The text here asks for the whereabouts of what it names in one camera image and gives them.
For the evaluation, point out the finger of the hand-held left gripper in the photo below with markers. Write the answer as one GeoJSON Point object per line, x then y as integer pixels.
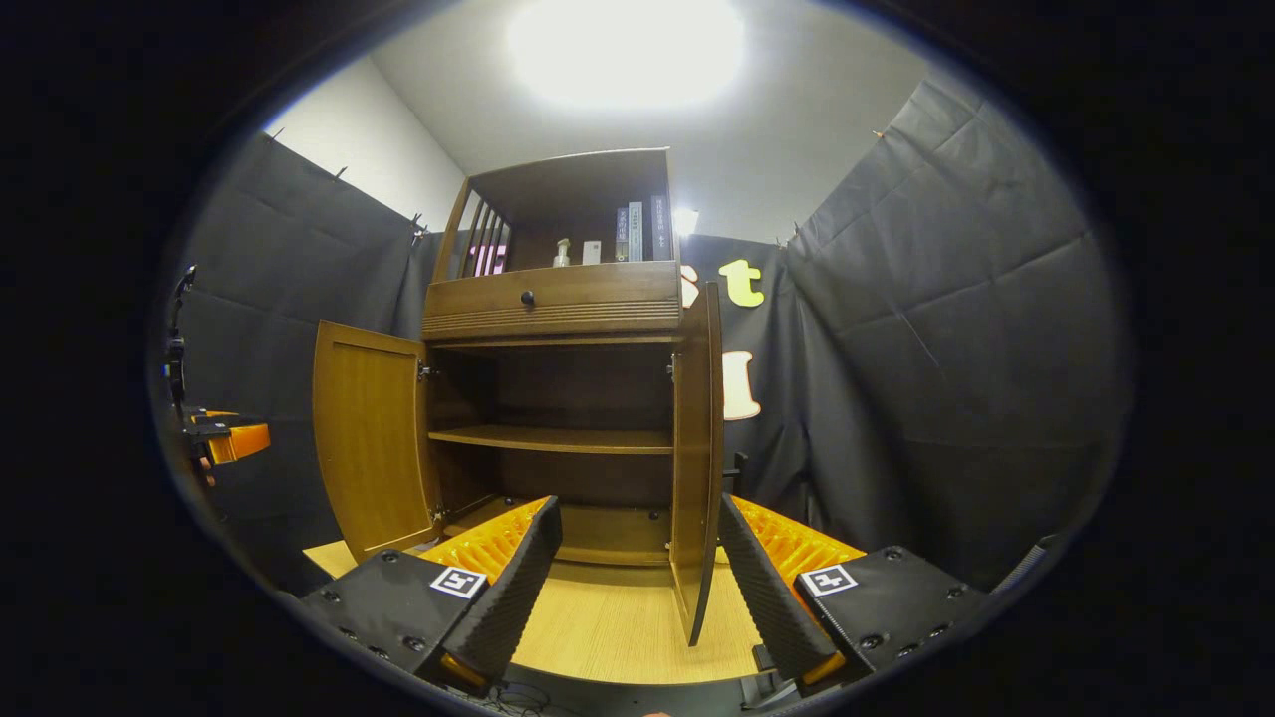
{"type": "Point", "coordinates": [239, 440]}

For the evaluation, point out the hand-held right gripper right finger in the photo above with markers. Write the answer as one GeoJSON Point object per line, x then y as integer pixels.
{"type": "Point", "coordinates": [767, 597]}

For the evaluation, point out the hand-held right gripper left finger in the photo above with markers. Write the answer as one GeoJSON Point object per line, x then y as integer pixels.
{"type": "Point", "coordinates": [523, 588]}

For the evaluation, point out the wooden shoe cabinet door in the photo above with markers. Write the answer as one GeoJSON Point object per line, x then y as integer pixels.
{"type": "Point", "coordinates": [692, 448]}
{"type": "Point", "coordinates": [374, 438]}

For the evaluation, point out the wooden double-door shoe cabinet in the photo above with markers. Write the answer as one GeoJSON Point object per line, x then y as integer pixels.
{"type": "Point", "coordinates": [558, 317]}

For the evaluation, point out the black backdrop cloth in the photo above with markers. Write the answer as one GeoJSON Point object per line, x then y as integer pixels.
{"type": "Point", "coordinates": [896, 349]}

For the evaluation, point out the small white bottle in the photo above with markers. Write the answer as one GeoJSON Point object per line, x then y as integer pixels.
{"type": "Point", "coordinates": [563, 254]}

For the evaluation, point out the small white box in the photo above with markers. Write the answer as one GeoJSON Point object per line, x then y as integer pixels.
{"type": "Point", "coordinates": [592, 253]}

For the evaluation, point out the dark blue upright book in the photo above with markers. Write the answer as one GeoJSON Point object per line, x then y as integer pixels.
{"type": "Point", "coordinates": [658, 229]}
{"type": "Point", "coordinates": [622, 235]}

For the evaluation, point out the light blue upright book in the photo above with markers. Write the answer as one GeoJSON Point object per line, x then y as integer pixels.
{"type": "Point", "coordinates": [636, 233]}

